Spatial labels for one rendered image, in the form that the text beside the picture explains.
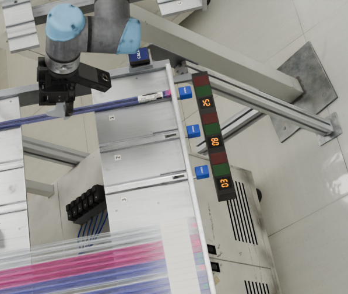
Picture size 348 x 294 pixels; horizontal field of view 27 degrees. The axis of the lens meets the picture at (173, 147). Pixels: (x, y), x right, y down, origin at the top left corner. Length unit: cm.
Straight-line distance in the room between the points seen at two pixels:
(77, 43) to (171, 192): 40
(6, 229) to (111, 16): 53
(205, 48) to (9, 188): 74
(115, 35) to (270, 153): 110
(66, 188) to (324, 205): 79
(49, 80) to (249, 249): 90
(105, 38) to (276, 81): 95
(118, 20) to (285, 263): 113
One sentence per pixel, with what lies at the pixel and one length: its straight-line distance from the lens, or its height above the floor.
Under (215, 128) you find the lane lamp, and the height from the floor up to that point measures 65.
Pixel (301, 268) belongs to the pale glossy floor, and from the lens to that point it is 232.
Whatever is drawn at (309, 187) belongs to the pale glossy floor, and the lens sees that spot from 235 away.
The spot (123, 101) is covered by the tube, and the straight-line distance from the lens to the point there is 176.
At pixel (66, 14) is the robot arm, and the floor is 110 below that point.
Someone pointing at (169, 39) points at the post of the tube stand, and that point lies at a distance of 206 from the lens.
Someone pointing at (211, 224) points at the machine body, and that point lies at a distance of 215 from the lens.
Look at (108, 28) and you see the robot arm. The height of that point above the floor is 102.
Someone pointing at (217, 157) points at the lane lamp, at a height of 66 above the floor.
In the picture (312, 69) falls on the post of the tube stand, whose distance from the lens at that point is 245.
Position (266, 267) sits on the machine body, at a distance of 227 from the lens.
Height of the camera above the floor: 183
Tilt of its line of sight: 40 degrees down
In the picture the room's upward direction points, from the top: 73 degrees counter-clockwise
